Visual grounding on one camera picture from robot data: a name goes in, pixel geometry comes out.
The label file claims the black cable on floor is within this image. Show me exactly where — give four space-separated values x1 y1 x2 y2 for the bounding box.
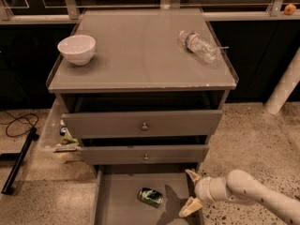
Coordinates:
0 109 39 139

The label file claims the grey drawer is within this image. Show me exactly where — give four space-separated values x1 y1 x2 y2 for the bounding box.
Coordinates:
91 165 204 225
62 110 222 139
79 144 209 165

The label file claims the white cylindrical post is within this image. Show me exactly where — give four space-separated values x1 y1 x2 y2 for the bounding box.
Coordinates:
265 48 300 114

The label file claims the grey drawer cabinet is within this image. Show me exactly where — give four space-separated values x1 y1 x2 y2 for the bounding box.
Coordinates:
48 9 238 172

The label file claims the grey bottom drawer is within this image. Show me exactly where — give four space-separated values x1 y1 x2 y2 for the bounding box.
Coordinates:
91 165 204 225

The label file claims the metal railing frame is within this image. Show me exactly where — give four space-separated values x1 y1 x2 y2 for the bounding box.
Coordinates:
0 0 300 24

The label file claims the black metal stand leg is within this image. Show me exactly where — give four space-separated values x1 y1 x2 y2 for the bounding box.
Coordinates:
1 127 39 195

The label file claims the grey middle drawer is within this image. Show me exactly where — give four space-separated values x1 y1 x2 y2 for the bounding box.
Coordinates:
79 144 209 165

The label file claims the green soda can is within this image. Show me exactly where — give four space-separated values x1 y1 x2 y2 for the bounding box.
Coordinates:
137 187 163 208

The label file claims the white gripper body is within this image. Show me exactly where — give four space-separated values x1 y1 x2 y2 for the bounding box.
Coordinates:
195 177 229 203

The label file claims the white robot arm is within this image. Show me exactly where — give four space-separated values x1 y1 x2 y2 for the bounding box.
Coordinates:
179 169 300 225

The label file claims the white ceramic bowl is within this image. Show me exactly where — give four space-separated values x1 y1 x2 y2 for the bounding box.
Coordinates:
57 35 96 66

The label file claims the clear plastic water bottle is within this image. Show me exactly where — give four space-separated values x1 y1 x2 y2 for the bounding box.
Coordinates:
179 31 218 63

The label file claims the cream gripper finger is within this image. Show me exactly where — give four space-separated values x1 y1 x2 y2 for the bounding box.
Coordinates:
179 197 203 218
186 169 201 184

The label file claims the grey top drawer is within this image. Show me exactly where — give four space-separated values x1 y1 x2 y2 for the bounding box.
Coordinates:
62 110 222 139

